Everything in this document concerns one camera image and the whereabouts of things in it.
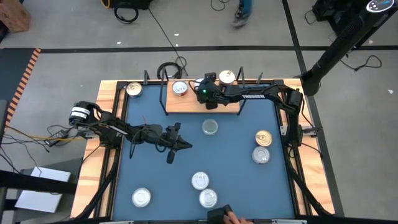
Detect black cable coil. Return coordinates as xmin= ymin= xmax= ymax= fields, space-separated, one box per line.
xmin=156 ymin=61 xmax=184 ymax=80
xmin=113 ymin=5 xmax=139 ymax=25

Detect black handheld device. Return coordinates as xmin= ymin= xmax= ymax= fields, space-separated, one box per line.
xmin=206 ymin=203 xmax=234 ymax=224

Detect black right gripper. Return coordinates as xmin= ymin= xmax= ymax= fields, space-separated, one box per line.
xmin=195 ymin=72 xmax=226 ymax=110

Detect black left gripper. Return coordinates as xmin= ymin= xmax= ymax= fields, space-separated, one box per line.
xmin=150 ymin=123 xmax=193 ymax=165

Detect black metal table frame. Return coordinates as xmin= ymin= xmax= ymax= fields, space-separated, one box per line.
xmin=71 ymin=79 xmax=336 ymax=224

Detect brown cardboard box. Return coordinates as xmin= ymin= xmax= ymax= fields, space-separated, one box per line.
xmin=0 ymin=0 xmax=32 ymax=33

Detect salmon can gold lid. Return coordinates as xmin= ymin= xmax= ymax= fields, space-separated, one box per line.
xmin=126 ymin=82 xmax=143 ymax=98
xmin=254 ymin=129 xmax=274 ymax=147
xmin=218 ymin=69 xmax=236 ymax=86

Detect wooden shelf black metal frame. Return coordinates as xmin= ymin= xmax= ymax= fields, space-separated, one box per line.
xmin=159 ymin=66 xmax=248 ymax=116

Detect person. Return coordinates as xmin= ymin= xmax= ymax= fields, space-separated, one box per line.
xmin=231 ymin=0 xmax=255 ymax=29

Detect black equipment case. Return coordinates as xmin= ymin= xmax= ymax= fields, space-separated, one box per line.
xmin=312 ymin=0 xmax=369 ymax=35

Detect white flat box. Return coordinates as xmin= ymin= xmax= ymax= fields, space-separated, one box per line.
xmin=14 ymin=167 xmax=72 ymax=214

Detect black metal beam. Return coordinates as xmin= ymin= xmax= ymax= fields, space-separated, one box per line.
xmin=0 ymin=170 xmax=78 ymax=196

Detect black floor cable loop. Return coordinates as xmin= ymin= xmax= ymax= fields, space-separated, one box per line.
xmin=303 ymin=8 xmax=318 ymax=26
xmin=210 ymin=0 xmax=231 ymax=13
xmin=340 ymin=55 xmax=382 ymax=72

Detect yellow floor cable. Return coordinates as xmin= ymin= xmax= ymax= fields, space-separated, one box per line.
xmin=5 ymin=125 xmax=83 ymax=141

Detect black power adapter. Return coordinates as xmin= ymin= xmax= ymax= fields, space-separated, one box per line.
xmin=45 ymin=129 xmax=70 ymax=147

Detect long black floor cable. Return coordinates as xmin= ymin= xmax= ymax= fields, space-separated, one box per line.
xmin=148 ymin=7 xmax=188 ymax=77

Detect person's hand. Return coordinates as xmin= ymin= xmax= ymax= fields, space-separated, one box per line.
xmin=222 ymin=210 xmax=254 ymax=224

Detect thin black floor cable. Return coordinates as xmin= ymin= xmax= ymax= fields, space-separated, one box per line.
xmin=0 ymin=133 xmax=50 ymax=175

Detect black floor box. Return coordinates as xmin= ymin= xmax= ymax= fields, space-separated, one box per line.
xmin=101 ymin=0 xmax=154 ymax=10

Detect black tower fan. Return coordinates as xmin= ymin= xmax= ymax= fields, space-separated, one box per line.
xmin=300 ymin=0 xmax=398 ymax=96

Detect black mat orange stripes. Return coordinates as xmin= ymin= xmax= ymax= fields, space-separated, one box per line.
xmin=0 ymin=48 xmax=42 ymax=128

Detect blue table mat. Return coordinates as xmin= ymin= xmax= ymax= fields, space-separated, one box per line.
xmin=111 ymin=83 xmax=296 ymax=221

